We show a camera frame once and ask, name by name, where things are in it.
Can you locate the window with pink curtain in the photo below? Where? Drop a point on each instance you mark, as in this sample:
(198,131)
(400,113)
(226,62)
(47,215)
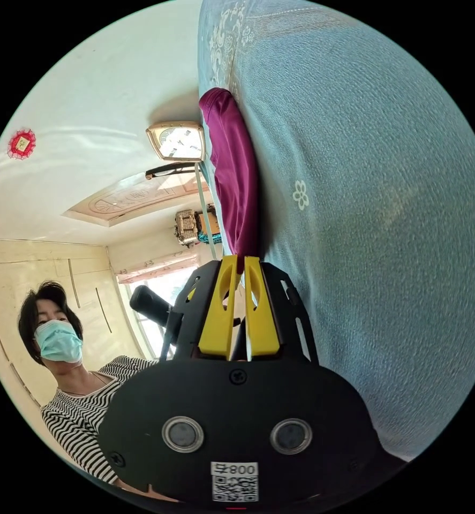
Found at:
(157,277)

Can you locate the purple vest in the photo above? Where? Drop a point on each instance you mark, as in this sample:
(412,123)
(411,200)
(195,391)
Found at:
(233,180)

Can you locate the person's body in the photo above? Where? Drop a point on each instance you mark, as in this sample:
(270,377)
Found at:
(76,405)

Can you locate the red round wall ornament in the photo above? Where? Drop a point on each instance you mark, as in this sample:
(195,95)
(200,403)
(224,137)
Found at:
(21,143)

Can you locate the gold square clock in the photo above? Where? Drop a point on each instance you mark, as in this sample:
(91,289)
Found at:
(178,142)

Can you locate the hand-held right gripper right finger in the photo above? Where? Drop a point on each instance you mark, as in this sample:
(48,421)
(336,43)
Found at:
(261,321)

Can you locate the woven beige basket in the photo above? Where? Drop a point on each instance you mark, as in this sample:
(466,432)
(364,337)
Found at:
(186,227)

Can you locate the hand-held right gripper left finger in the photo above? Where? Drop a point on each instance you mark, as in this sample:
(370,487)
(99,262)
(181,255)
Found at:
(217,317)

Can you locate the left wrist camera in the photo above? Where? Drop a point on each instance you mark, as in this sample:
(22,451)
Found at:
(148,304)

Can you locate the bed with teal quilt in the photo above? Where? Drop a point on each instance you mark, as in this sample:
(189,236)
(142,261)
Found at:
(365,225)

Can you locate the cream cupboard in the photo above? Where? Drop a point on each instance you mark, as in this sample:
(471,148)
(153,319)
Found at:
(44,277)

